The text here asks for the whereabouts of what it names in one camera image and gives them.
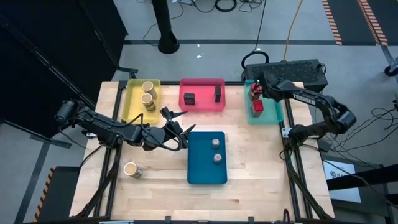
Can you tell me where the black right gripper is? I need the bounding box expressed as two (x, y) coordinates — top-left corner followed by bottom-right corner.
(250, 73), (282, 101)

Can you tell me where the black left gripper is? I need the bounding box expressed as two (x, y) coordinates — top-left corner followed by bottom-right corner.
(141, 106), (197, 152)

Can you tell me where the paprika tin with red lid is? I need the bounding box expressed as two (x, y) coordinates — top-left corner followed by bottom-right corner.
(250, 81), (264, 101)
(250, 99), (265, 118)

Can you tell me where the furikake jar with tan lid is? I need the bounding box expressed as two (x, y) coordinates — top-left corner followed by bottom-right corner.
(123, 161), (144, 180)
(140, 93), (157, 112)
(142, 80), (159, 100)

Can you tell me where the teal plastic tray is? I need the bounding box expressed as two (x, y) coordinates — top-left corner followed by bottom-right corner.
(244, 79), (284, 126)

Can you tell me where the red plastic tray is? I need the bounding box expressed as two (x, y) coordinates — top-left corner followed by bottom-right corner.
(178, 77), (226, 113)

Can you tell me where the black mesh equipment box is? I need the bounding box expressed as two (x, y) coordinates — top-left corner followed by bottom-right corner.
(242, 58), (329, 93)

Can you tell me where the yellow plastic tray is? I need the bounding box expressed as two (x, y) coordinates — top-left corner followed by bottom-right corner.
(121, 78), (162, 125)

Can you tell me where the blue plastic bin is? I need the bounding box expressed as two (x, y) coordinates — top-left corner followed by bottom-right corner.
(187, 131), (228, 185)

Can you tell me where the black pillar with round base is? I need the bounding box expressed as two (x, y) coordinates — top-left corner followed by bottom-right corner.
(150, 0), (181, 55)

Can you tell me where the black mat with hazard stripes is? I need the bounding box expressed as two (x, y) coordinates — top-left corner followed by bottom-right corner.
(33, 166), (82, 223)
(322, 0), (398, 47)

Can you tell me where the white paper sign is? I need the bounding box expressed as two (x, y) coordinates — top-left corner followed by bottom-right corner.
(322, 159), (362, 203)

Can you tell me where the chair caster wheel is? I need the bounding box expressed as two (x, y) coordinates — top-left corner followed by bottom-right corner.
(384, 55), (398, 77)

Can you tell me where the black curtain partition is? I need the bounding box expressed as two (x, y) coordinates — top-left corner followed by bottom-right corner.
(0, 0), (129, 139)

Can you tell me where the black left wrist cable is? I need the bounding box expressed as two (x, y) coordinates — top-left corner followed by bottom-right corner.
(148, 129), (185, 152)

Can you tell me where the black hanging cable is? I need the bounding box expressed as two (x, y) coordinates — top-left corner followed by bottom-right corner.
(241, 0), (270, 72)

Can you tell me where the yellow hanging cable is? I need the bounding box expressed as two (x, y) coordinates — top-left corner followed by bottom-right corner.
(282, 0), (304, 62)

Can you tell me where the black aluminium table frame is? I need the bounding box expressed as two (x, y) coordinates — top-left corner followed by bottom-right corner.
(70, 79), (335, 224)

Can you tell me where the coiled black floor cable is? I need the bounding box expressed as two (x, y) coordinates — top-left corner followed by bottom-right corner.
(214, 0), (238, 13)

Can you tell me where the black floor cable bundle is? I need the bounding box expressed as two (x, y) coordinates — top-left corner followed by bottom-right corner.
(328, 105), (398, 156)

